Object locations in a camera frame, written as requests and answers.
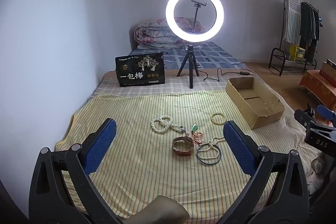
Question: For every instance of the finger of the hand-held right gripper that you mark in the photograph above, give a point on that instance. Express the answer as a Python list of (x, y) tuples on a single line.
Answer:
[(319, 138), (326, 112)]

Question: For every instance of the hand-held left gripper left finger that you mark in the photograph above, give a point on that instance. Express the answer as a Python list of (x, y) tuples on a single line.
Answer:
[(102, 146)]

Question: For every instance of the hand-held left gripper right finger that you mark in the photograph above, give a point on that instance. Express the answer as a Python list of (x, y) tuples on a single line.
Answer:
[(239, 146)]

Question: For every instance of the thin black bangles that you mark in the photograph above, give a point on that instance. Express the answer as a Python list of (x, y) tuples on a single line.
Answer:
[(210, 161)]

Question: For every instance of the cardboard box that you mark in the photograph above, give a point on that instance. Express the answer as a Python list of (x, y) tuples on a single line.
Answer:
[(256, 103)]

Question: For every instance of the person's right hand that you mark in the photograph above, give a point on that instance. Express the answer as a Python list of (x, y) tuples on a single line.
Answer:
[(318, 163)]

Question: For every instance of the yellow striped cloth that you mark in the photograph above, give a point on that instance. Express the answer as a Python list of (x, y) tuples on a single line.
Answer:
[(147, 166)]

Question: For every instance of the yellow crate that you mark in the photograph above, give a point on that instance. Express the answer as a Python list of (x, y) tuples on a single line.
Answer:
[(297, 53)]

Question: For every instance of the beige cloth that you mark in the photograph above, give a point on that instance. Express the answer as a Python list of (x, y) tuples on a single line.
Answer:
[(157, 209)]

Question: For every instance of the black snack bag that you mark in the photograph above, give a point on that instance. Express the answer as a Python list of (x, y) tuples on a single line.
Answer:
[(140, 69)]

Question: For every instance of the dark hanging clothes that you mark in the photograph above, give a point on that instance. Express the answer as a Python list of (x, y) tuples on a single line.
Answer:
[(309, 27)]

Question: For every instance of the checked bed sheet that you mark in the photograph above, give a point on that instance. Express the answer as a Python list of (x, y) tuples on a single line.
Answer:
[(168, 82)]

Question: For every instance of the black clothes rack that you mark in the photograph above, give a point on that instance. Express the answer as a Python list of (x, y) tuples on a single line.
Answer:
[(283, 29)]

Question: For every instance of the blue patterned bed sheet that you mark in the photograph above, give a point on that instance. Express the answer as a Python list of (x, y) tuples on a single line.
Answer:
[(210, 56)]

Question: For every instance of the striped towel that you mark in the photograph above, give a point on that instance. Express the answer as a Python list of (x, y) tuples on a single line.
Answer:
[(292, 18)]

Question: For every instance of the folded floral quilt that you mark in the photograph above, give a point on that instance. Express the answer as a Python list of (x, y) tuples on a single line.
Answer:
[(155, 35)]

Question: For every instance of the phone holder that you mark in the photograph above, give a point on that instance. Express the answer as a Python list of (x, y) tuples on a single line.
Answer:
[(198, 3)]

